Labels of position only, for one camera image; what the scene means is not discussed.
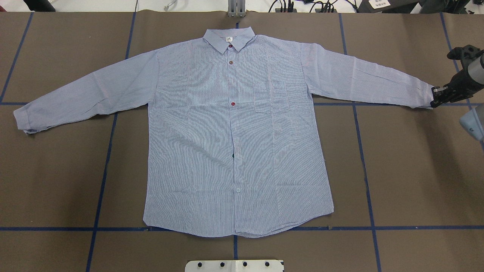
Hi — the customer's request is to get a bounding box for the grey aluminium frame post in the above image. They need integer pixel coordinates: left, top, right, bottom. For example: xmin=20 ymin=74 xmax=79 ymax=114
xmin=228 ymin=0 xmax=247 ymax=18

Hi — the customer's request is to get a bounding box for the light blue striped shirt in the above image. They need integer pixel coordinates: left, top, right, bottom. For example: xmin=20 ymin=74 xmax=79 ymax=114
xmin=13 ymin=27 xmax=433 ymax=238

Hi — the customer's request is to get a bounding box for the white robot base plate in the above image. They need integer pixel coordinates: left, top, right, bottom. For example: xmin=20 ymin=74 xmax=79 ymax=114
xmin=185 ymin=260 xmax=285 ymax=272

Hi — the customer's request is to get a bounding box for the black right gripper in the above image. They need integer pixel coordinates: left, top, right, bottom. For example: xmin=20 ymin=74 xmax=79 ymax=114
xmin=430 ymin=68 xmax=482 ymax=108

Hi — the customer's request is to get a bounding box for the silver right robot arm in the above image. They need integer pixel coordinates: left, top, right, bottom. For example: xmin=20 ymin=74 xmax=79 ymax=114
xmin=430 ymin=45 xmax=484 ymax=141

